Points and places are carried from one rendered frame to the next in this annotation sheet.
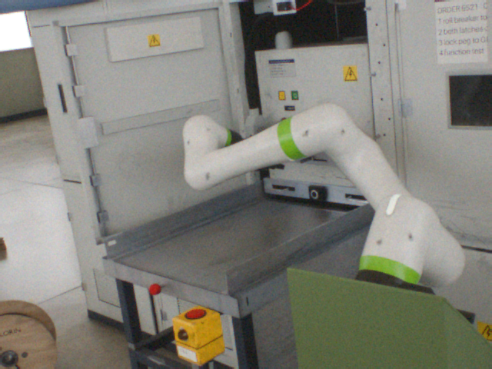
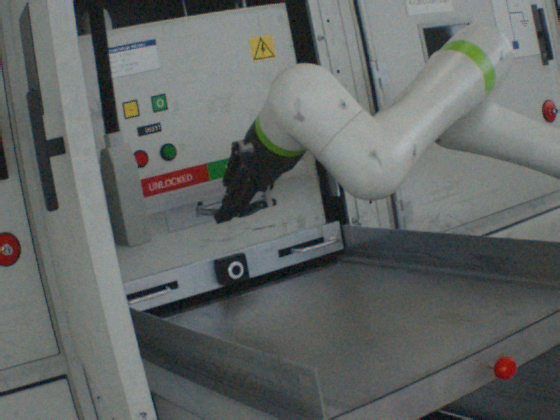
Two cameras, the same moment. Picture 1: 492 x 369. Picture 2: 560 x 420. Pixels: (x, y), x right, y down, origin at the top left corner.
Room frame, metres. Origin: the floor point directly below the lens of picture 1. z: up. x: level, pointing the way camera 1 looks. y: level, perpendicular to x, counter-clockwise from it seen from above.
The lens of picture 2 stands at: (1.85, 1.44, 1.25)
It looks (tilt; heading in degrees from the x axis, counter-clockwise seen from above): 9 degrees down; 283
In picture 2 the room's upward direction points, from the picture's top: 10 degrees counter-clockwise
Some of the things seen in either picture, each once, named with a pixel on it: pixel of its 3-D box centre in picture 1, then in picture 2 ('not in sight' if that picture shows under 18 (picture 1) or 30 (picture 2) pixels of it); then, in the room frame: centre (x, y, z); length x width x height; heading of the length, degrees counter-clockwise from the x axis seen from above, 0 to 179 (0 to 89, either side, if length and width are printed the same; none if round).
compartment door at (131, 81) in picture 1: (158, 119); (43, 150); (2.42, 0.27, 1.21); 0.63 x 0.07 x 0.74; 121
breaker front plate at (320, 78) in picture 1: (313, 121); (202, 139); (2.34, -0.26, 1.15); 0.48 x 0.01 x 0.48; 43
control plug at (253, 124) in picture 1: (257, 139); (123, 194); (2.44, -0.07, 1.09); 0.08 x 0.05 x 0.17; 133
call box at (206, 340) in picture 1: (198, 334); not in sight; (1.44, 0.15, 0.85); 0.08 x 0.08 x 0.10; 43
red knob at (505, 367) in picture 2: (157, 287); (500, 367); (1.83, 0.28, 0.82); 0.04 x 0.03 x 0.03; 133
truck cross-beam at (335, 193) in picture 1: (323, 190); (223, 267); (2.35, -0.27, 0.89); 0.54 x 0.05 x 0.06; 43
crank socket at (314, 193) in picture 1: (316, 193); (232, 269); (2.32, -0.25, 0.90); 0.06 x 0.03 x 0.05; 43
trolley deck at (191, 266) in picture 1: (247, 246); (348, 333); (2.08, 0.02, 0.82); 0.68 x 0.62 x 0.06; 133
